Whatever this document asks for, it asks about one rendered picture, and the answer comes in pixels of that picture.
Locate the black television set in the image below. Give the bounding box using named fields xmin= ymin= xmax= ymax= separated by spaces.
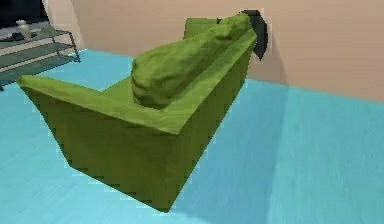
xmin=0 ymin=0 xmax=50 ymax=29

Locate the pale grey vase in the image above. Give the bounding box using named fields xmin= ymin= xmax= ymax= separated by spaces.
xmin=15 ymin=19 xmax=32 ymax=42

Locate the dark flat dish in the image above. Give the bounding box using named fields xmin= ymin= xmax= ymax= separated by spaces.
xmin=0 ymin=31 xmax=38 ymax=42

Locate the green sofa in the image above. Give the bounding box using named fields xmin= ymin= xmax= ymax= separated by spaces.
xmin=16 ymin=17 xmax=258 ymax=213

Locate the black round object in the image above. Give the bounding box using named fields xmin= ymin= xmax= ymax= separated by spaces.
xmin=240 ymin=9 xmax=270 ymax=62

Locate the black glass shelf table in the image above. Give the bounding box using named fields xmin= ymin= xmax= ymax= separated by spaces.
xmin=0 ymin=27 xmax=82 ymax=92

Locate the green sofa cushion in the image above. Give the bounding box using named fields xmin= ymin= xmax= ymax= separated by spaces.
xmin=130 ymin=13 xmax=252 ymax=110

